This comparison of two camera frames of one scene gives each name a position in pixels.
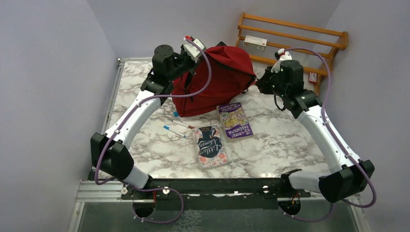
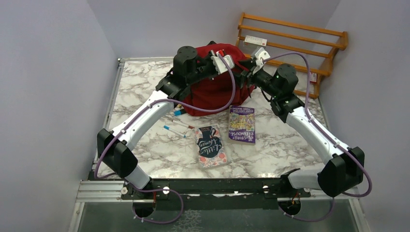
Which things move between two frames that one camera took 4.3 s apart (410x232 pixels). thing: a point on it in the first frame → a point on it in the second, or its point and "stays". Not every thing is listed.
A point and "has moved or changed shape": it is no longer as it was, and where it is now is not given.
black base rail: x=216 y=194 stays
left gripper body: x=182 y=63 → x=204 y=69
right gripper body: x=271 y=85 → x=257 y=78
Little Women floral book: x=210 y=146 stays
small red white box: x=313 y=77 stays
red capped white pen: x=183 y=124 stays
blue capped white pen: x=168 y=128 stays
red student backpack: x=231 y=75 has moved or changed shape
